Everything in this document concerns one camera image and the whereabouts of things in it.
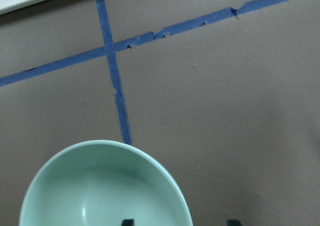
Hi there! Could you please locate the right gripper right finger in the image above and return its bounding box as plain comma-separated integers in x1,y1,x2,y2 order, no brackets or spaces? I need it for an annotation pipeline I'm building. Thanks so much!
227,219,242,226

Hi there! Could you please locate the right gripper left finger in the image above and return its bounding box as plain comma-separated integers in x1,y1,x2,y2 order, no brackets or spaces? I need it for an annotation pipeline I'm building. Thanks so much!
121,218,135,226

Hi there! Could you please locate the mint green bowl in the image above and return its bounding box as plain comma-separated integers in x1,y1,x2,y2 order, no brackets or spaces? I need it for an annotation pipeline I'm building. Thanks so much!
19,140,193,225

